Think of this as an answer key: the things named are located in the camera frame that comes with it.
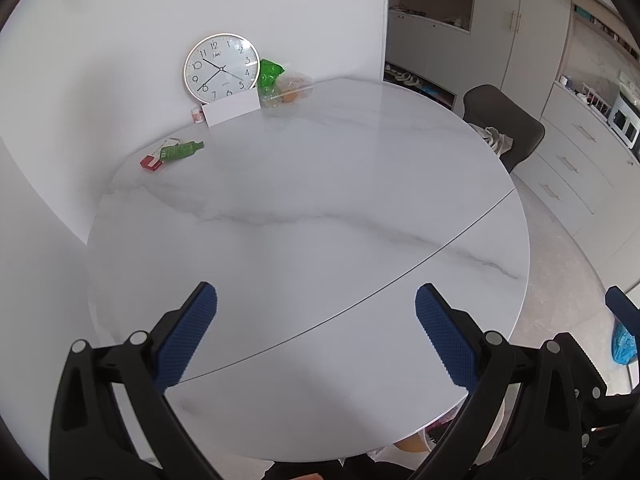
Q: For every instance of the green packet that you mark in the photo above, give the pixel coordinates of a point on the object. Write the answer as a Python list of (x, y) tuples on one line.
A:
[(268, 73)]

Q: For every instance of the grey chair with black legs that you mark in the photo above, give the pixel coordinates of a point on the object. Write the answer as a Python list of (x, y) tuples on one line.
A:
[(505, 120)]

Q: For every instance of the round white wall clock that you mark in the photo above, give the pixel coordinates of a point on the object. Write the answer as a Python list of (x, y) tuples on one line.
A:
[(221, 67)]

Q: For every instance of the white cabinet with open niche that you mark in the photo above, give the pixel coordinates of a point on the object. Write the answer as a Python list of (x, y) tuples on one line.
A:
[(450, 50)]

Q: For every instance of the white countertop appliance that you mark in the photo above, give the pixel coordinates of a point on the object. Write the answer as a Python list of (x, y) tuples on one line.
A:
[(625, 119)]

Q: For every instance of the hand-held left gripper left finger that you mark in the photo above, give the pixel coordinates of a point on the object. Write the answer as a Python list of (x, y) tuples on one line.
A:
[(187, 337)]

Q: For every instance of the white drawer cabinet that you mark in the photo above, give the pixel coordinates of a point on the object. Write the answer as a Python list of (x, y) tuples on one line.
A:
[(575, 160)]

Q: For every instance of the blue plastic bag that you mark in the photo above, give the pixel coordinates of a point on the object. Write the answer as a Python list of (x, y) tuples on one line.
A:
[(625, 344)]

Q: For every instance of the small pink white container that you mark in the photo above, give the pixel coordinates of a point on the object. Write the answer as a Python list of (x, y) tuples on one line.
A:
[(198, 115)]

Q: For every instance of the white card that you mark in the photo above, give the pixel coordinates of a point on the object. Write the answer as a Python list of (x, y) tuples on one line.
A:
[(231, 110)]

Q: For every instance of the clear plastic bag with fruit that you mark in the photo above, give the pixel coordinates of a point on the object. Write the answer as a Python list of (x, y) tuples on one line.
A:
[(291, 89)]

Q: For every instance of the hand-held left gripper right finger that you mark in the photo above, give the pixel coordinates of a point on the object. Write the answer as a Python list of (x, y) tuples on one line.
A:
[(447, 340)]

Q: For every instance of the beige tote bag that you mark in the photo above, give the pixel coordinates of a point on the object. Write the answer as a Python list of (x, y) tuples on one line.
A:
[(495, 138)]

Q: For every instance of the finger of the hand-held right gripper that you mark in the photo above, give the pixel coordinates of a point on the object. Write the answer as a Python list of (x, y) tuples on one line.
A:
[(622, 305), (587, 370)]

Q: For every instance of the red white flat box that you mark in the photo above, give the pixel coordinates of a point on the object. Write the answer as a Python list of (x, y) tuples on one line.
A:
[(152, 160)]

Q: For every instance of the green plastic bottle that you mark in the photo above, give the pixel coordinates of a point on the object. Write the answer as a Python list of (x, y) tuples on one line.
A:
[(182, 150)]

